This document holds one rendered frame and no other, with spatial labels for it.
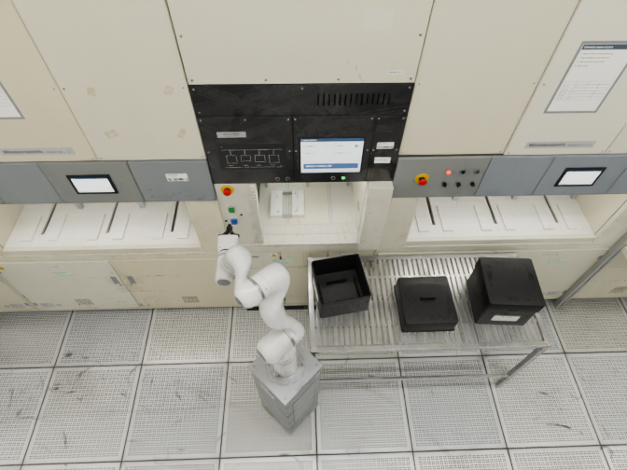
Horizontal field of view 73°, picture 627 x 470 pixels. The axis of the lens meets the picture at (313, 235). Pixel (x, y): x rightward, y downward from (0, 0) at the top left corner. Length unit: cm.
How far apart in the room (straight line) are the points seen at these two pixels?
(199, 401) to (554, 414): 235
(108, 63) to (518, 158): 178
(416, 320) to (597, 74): 135
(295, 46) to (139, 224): 161
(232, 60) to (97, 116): 63
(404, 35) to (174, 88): 88
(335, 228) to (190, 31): 142
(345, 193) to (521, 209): 112
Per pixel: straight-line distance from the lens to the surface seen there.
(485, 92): 193
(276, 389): 227
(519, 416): 331
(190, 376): 318
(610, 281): 368
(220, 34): 165
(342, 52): 167
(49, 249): 294
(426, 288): 246
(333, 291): 247
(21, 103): 209
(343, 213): 267
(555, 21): 186
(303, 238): 254
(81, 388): 341
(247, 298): 159
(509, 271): 249
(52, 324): 372
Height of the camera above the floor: 294
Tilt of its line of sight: 54 degrees down
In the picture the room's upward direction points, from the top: 1 degrees clockwise
